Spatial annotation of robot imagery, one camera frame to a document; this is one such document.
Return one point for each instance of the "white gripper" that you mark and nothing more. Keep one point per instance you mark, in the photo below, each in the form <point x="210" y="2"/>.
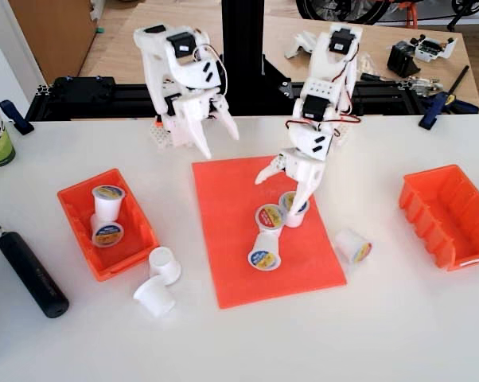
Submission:
<point x="194" y="112"/>
<point x="304" y="169"/>

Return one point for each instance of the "black printed part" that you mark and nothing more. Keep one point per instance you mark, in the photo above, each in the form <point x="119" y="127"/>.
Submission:
<point x="402" y="61"/>

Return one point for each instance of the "black plastic mounting block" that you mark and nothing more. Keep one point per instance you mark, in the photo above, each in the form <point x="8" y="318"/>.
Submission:
<point x="84" y="89"/>

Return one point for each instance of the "white device with circuit board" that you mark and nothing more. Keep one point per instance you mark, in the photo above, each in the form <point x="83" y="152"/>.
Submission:
<point x="430" y="49"/>

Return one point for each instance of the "orange bin with white label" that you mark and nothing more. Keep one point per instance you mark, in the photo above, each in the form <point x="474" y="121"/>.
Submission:
<point x="462" y="223"/>

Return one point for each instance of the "blue bar clamp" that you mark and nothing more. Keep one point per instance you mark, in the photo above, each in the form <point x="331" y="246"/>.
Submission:
<point x="434" y="109"/>
<point x="14" y="117"/>

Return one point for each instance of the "black aluminium frame rail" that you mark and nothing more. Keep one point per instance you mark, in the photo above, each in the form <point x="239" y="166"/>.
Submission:
<point x="132" y="99"/>

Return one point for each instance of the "white printed robot part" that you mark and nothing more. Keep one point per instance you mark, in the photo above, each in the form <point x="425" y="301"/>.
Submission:
<point x="297" y="45"/>

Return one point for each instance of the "wooden table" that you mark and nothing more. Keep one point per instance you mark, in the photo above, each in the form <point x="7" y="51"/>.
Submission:
<point x="118" y="59"/>

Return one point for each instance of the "orange foam mat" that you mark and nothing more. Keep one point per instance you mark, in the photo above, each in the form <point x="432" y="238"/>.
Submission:
<point x="231" y="223"/>

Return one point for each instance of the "white crumpled sheet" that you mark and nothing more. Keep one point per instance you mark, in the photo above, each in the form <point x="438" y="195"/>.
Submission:
<point x="96" y="10"/>

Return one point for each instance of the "orange metal post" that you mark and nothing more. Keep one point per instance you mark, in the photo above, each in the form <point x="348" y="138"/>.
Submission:
<point x="413" y="14"/>

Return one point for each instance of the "orange plastic bin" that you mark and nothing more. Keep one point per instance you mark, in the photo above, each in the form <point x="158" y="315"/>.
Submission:
<point x="120" y="260"/>

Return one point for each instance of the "blue lid white coffee pod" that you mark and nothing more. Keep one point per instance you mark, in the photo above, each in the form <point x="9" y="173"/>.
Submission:
<point x="106" y="235"/>
<point x="108" y="207"/>
<point x="294" y="221"/>
<point x="264" y="258"/>

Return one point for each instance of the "brown wooden cabinet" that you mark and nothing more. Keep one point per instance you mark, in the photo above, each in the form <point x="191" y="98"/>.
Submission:
<point x="52" y="36"/>

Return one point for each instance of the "small green object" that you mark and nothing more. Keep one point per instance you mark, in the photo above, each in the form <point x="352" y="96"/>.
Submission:
<point x="100" y="31"/>

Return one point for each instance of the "black aluminium frame post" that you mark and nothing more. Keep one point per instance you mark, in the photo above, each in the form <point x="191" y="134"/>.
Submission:
<point x="242" y="32"/>

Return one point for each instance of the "red lid white coffee pod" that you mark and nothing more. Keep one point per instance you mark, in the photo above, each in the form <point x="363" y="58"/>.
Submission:
<point x="351" y="242"/>
<point x="269" y="217"/>
<point x="164" y="266"/>

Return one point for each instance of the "metal clamp tool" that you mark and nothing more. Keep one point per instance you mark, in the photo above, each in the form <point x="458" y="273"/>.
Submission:
<point x="422" y="85"/>

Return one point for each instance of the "black electric screwdriver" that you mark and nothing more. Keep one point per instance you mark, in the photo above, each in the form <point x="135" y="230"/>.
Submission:
<point x="32" y="274"/>

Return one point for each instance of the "clear bag of screws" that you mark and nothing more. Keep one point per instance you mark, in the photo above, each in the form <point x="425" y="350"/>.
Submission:
<point x="367" y="63"/>

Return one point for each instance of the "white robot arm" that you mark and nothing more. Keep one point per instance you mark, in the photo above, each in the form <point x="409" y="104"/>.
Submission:
<point x="156" y="71"/>
<point x="323" y="59"/>

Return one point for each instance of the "black bicycle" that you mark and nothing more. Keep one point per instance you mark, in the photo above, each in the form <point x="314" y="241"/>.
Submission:
<point x="308" y="12"/>

